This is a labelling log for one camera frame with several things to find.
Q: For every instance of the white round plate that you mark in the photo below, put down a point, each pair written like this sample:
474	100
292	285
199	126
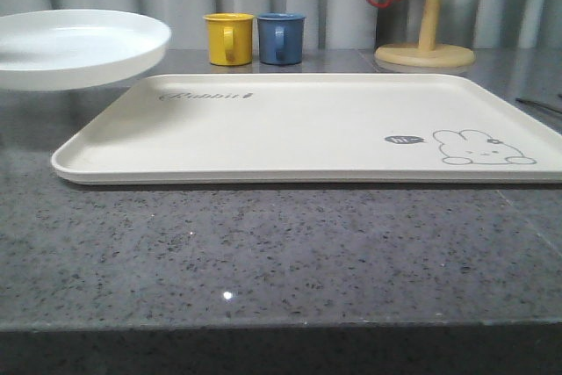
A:
78	48

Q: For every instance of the silver metal chopstick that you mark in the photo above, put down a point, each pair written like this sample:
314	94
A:
539	104

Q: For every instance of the cream rabbit serving tray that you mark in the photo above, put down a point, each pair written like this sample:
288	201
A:
274	128

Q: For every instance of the blue mug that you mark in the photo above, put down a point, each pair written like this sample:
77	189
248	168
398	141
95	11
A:
280	38

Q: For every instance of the yellow mug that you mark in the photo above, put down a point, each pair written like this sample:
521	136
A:
230	38

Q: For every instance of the wooden mug tree stand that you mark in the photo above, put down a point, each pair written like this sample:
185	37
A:
426	52

